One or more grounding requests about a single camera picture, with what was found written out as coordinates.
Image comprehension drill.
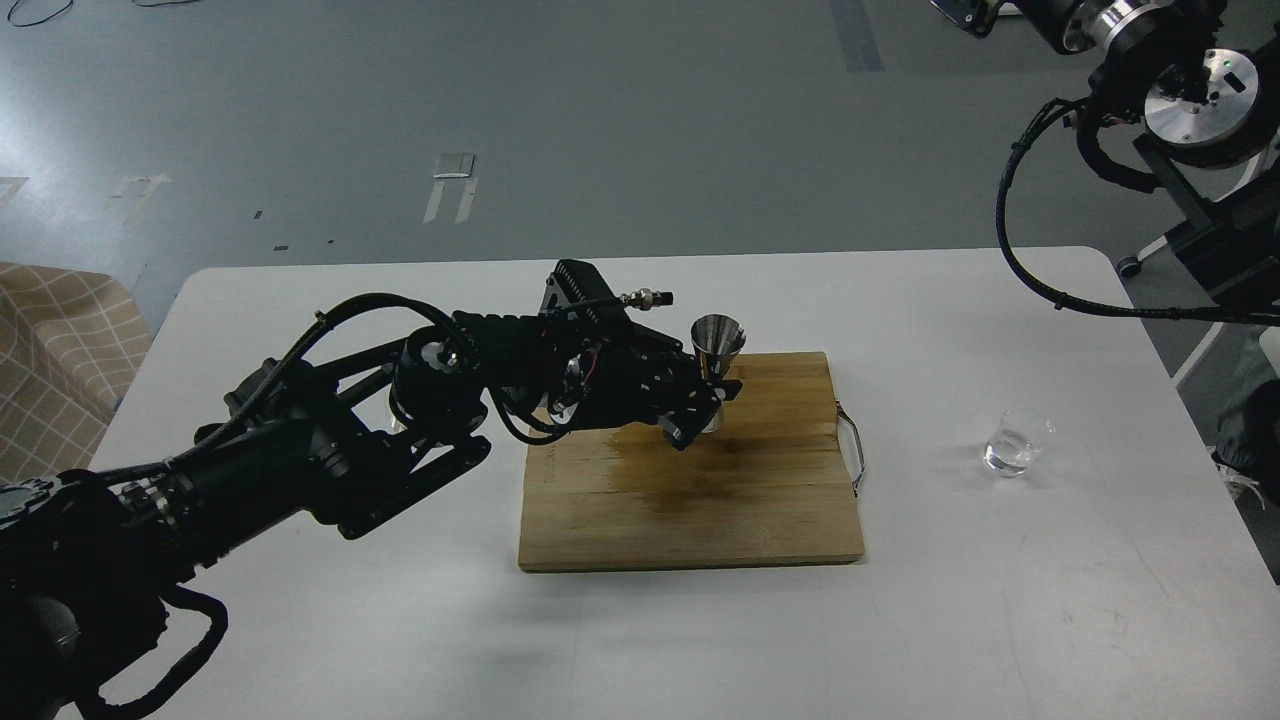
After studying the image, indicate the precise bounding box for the steel jigger measuring cup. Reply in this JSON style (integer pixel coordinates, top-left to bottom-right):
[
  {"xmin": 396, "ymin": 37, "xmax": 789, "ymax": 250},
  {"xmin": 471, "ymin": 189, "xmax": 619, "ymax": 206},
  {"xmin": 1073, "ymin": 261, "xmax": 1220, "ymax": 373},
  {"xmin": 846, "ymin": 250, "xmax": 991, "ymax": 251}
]
[{"xmin": 690, "ymin": 314, "xmax": 748, "ymax": 382}]

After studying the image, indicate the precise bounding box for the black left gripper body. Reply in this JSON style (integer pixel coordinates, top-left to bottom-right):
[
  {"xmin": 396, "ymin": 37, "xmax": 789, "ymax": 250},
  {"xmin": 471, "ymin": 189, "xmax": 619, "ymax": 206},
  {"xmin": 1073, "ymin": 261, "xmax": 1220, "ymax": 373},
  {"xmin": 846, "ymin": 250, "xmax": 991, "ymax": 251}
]
[{"xmin": 559, "ymin": 329, "xmax": 703, "ymax": 430}]

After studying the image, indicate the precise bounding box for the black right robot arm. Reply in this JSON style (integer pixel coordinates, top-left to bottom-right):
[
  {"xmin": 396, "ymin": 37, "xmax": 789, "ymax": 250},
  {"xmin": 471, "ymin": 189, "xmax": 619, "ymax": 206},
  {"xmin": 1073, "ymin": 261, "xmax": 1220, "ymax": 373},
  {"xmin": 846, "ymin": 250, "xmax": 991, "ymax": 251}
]
[{"xmin": 995, "ymin": 1, "xmax": 1279, "ymax": 327}]

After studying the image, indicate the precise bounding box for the beige checkered cloth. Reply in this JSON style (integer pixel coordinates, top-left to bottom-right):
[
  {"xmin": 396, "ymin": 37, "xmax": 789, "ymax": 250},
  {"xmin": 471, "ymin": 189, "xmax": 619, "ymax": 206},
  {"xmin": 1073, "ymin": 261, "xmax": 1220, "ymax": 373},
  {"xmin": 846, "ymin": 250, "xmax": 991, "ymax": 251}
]
[{"xmin": 1, "ymin": 263, "xmax": 152, "ymax": 484}]

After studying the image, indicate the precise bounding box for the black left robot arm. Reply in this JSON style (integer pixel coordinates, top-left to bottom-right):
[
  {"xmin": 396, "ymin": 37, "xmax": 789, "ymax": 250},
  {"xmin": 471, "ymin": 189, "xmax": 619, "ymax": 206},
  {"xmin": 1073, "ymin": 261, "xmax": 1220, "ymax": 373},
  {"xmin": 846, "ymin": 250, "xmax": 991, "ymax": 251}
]
[{"xmin": 1, "ymin": 259, "xmax": 742, "ymax": 719}]

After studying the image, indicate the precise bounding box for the black cable on floor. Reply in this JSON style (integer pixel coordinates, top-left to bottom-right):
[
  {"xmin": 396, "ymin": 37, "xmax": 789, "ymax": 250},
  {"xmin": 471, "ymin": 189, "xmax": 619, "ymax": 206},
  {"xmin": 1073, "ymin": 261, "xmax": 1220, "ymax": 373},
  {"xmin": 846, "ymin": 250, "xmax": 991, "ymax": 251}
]
[{"xmin": 5, "ymin": 0, "xmax": 76, "ymax": 28}]

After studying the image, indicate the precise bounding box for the bamboo cutting board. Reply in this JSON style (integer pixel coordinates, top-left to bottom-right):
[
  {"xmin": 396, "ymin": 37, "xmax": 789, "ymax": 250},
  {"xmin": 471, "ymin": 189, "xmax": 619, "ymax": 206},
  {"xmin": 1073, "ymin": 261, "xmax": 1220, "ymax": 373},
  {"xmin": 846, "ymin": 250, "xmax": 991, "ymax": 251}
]
[{"xmin": 517, "ymin": 351, "xmax": 865, "ymax": 573}]

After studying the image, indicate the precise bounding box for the clear glass cup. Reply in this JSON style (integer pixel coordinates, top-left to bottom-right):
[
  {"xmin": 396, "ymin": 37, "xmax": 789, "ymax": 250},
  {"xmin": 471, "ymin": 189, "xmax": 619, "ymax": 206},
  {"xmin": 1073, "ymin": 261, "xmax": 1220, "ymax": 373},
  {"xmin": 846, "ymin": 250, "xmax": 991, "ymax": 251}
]
[{"xmin": 980, "ymin": 407, "xmax": 1059, "ymax": 478}]

